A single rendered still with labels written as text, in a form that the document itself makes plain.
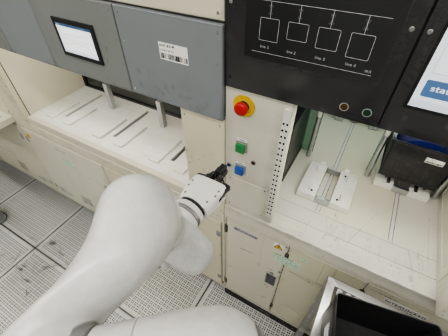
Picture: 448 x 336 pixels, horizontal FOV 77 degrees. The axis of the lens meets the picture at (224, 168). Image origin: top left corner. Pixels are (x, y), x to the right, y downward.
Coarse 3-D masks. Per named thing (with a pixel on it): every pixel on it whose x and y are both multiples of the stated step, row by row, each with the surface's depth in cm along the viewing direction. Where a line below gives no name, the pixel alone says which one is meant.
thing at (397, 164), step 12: (396, 144) 106; (408, 144) 104; (384, 156) 118; (396, 156) 109; (408, 156) 107; (420, 156) 104; (432, 156) 102; (444, 156) 100; (384, 168) 115; (396, 168) 112; (408, 168) 110; (420, 168) 107; (432, 168) 105; (444, 168) 103; (408, 180) 113; (420, 180) 110; (432, 180) 108
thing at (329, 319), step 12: (336, 300) 82; (348, 300) 84; (360, 300) 82; (324, 312) 93; (336, 312) 79; (348, 312) 89; (360, 312) 86; (372, 312) 84; (384, 312) 81; (396, 312) 79; (324, 324) 89; (336, 324) 92; (348, 324) 92; (360, 324) 91; (372, 324) 88; (384, 324) 86; (396, 324) 83; (408, 324) 81; (420, 324) 79; (432, 324) 77
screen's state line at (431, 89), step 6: (426, 84) 53; (432, 84) 53; (438, 84) 52; (444, 84) 52; (426, 90) 54; (432, 90) 54; (438, 90) 53; (444, 90) 53; (426, 96) 55; (432, 96) 54; (438, 96) 54; (444, 96) 53
